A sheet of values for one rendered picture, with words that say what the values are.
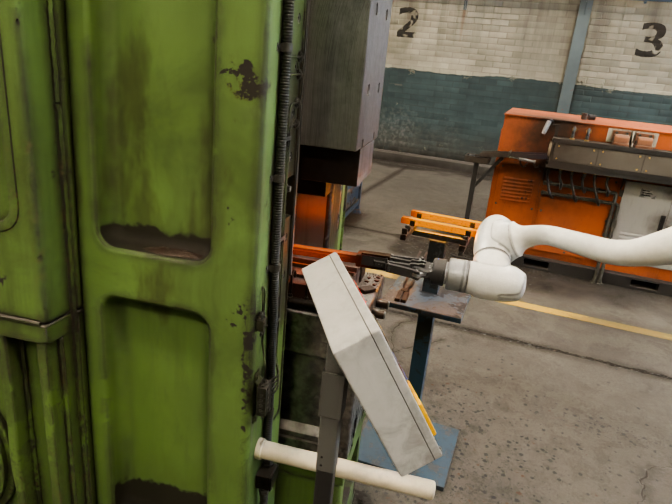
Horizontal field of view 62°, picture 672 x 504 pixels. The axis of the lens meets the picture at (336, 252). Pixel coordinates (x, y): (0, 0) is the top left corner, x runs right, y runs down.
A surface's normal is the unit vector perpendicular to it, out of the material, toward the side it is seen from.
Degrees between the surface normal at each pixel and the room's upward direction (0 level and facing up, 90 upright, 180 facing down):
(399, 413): 90
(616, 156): 90
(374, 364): 90
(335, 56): 90
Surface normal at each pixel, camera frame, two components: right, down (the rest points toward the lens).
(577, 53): -0.36, 0.29
